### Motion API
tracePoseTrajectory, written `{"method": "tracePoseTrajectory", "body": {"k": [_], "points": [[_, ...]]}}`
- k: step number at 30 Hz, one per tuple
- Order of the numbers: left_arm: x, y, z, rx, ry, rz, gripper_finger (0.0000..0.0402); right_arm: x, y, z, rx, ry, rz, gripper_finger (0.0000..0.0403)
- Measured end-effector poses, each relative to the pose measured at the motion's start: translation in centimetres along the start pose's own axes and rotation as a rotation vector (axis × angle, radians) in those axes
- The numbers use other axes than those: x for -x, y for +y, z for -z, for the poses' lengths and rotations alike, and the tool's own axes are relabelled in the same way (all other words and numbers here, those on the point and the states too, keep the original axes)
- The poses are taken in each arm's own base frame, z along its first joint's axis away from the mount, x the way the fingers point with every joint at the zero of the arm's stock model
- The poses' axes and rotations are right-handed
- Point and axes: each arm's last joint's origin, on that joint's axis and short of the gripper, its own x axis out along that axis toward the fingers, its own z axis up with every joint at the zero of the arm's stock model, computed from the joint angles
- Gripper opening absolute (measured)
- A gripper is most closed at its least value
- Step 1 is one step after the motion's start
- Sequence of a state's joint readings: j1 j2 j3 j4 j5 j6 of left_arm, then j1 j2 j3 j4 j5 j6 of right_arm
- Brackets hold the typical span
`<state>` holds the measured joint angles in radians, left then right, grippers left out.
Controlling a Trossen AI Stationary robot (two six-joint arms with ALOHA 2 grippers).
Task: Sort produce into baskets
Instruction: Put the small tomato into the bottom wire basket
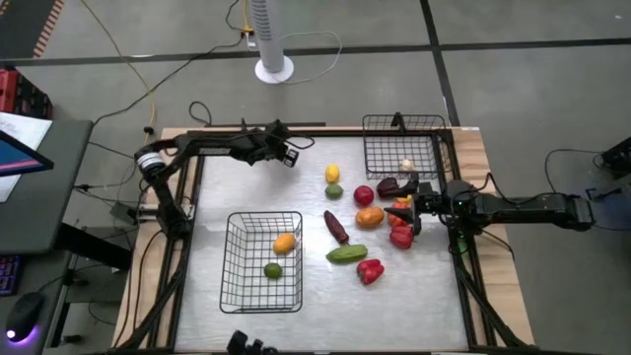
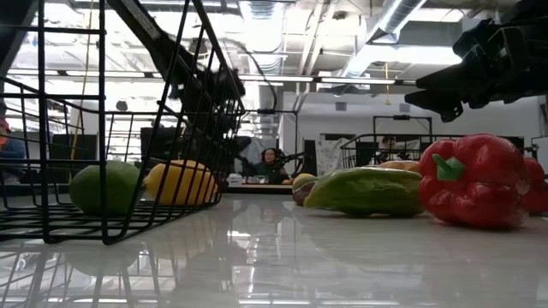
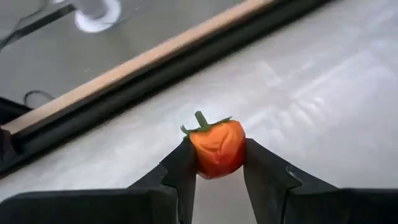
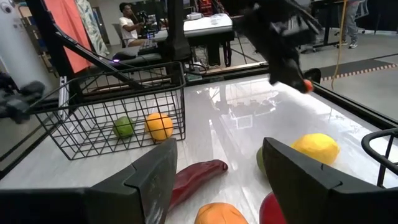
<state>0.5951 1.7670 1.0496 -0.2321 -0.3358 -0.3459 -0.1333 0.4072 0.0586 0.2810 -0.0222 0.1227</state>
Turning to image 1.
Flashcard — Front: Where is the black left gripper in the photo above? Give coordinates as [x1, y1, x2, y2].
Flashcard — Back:
[247, 119, 301, 170]

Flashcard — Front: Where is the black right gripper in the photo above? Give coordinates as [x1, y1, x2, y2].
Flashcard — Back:
[383, 172, 448, 236]

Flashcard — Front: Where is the dark red round fruit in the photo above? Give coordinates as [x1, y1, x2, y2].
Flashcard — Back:
[376, 176, 406, 200]

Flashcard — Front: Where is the red bell pepper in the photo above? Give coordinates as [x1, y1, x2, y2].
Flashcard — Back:
[388, 225, 415, 250]
[355, 258, 386, 286]

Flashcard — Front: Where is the orange mango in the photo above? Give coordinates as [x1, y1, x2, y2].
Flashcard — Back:
[355, 205, 386, 231]

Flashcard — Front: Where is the red apple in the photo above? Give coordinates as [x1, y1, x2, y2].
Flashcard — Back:
[352, 184, 376, 208]

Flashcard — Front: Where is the long dark red vegetable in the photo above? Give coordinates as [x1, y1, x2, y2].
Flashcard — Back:
[322, 209, 351, 247]

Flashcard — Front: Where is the long green mango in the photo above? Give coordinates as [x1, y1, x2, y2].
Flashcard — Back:
[324, 244, 370, 265]

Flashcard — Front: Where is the orange citrus fruit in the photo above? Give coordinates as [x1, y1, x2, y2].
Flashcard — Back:
[272, 232, 298, 256]

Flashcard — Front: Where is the white tower fan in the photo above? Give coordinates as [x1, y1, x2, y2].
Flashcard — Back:
[247, 0, 296, 85]

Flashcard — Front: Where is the grey power brick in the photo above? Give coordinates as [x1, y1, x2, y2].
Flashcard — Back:
[108, 201, 139, 226]

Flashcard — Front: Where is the black floor device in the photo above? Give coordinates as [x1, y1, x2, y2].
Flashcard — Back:
[599, 136, 631, 179]

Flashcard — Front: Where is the black desk leg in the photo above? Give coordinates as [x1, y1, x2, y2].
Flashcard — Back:
[56, 221, 134, 272]

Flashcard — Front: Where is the grey desk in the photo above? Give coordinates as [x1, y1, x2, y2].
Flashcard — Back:
[0, 117, 95, 255]

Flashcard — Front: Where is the white paper sheet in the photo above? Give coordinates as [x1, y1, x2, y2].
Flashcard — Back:
[0, 111, 53, 203]

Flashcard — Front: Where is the computer monitor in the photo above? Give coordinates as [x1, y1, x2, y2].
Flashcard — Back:
[0, 128, 55, 178]

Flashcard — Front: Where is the red toolbox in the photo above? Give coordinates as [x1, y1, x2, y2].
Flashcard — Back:
[0, 67, 54, 119]

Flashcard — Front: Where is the dark floor mat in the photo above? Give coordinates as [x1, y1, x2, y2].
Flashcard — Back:
[0, 0, 65, 60]

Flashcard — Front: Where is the backlit keyboard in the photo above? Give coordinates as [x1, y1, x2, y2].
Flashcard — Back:
[0, 253, 24, 297]

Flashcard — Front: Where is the black computer mouse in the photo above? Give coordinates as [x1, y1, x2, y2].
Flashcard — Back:
[4, 291, 45, 344]

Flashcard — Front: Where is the black aluminium table frame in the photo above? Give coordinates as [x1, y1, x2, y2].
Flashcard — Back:
[112, 122, 538, 355]

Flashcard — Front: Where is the small black wire basket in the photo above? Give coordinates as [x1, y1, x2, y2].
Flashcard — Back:
[362, 112, 448, 181]

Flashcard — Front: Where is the looped black cable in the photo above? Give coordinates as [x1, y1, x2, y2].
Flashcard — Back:
[188, 101, 213, 127]

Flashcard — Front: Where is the thin white cable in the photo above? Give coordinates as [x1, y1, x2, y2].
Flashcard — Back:
[278, 30, 344, 86]

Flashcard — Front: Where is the long black floor cable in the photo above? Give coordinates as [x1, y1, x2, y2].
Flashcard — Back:
[91, 0, 247, 127]

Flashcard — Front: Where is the large black wire basket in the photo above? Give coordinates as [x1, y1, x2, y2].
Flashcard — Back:
[219, 210, 305, 315]

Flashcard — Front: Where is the thin black cable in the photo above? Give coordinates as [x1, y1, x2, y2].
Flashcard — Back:
[543, 147, 605, 194]

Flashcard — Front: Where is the black table-level camera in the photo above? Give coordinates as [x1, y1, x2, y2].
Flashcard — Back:
[226, 328, 280, 355]

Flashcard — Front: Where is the black floor bracket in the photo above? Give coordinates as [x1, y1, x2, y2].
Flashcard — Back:
[585, 185, 623, 202]

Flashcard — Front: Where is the yellow cable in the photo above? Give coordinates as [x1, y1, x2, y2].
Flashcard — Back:
[78, 0, 158, 147]

